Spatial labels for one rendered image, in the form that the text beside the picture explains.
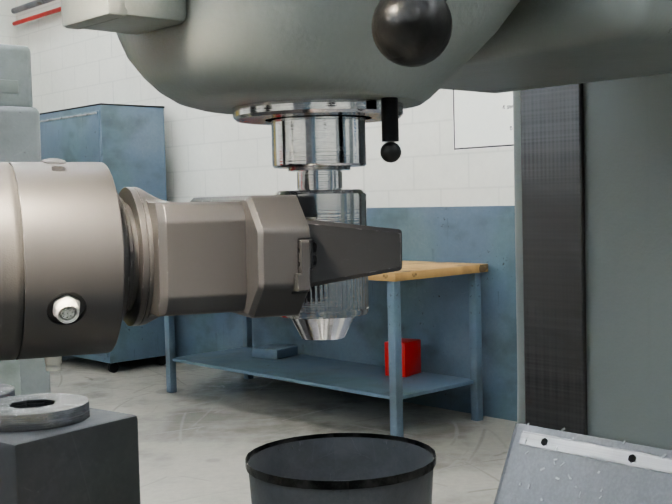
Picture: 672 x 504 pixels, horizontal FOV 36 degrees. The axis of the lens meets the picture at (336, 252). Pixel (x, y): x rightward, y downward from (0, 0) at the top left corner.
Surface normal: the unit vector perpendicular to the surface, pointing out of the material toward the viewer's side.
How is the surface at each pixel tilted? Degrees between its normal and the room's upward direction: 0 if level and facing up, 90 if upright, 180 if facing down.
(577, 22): 117
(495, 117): 90
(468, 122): 90
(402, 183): 90
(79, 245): 79
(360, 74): 127
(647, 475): 64
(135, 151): 90
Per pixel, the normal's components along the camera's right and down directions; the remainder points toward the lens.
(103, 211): 0.35, -0.47
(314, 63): 0.20, 0.73
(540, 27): -0.64, 0.50
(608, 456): -0.66, -0.40
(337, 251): 0.41, 0.04
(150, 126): 0.68, 0.02
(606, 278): -0.73, 0.05
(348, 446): -0.04, -0.01
